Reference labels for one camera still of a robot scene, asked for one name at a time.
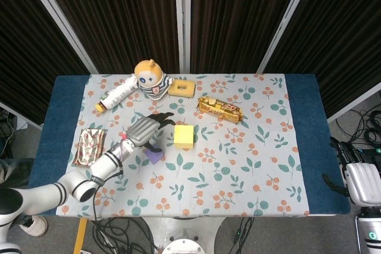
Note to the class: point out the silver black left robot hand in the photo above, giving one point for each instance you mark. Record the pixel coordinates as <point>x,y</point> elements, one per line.
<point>143,130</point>

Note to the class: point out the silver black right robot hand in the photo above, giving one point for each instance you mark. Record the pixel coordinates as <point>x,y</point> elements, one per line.
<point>363,182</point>

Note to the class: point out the red pink small block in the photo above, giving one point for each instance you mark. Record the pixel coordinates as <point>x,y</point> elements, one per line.
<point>123,136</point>

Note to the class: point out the purple block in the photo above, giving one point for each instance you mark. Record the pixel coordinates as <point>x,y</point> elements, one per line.
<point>154,157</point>

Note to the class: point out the large yellow foam cube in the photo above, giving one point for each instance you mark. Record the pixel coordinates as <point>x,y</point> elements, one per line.
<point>184,136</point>

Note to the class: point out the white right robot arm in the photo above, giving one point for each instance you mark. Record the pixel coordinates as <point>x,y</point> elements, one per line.
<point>370,230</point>

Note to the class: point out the round white robot base disc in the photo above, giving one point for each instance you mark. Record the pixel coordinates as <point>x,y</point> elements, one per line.
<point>184,247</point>

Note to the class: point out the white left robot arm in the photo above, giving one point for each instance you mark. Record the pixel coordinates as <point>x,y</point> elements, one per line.
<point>104,164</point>

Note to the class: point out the black power strip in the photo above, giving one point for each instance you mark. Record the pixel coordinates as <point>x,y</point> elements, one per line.
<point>370,153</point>

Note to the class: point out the white bottle yellow cap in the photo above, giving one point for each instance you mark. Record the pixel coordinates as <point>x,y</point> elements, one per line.
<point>119,94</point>

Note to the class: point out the yellow sponge block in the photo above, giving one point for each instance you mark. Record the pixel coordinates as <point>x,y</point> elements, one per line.
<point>174,89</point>

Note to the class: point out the yellow plush doll striped shirt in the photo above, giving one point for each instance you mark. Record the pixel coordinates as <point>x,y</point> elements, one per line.
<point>149,75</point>

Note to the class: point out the gold red foil snack bag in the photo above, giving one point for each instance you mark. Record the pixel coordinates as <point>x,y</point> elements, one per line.
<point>89,147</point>

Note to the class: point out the blue table cover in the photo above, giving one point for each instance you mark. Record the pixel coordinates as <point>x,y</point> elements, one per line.
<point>309,132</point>

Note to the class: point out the gold biscuit packet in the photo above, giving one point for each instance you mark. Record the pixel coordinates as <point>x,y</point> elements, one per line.
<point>220,109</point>

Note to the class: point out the floral print tablecloth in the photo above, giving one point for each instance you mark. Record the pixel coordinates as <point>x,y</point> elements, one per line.
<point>223,161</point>

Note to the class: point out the dark ribbed partition panel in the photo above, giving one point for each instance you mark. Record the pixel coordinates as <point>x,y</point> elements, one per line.
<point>336,43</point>
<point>119,13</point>
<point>29,43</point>
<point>238,13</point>

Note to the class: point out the yellow floor bar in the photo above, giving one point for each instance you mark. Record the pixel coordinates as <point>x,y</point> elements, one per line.
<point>80,236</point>

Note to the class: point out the person in dark clothing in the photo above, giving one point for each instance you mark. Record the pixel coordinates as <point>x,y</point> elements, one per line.
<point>15,173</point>

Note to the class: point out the white sneaker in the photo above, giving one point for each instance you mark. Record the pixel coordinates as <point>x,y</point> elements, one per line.
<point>35,225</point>

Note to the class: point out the white curved pedestal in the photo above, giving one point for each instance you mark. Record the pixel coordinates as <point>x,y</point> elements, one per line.
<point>151,224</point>

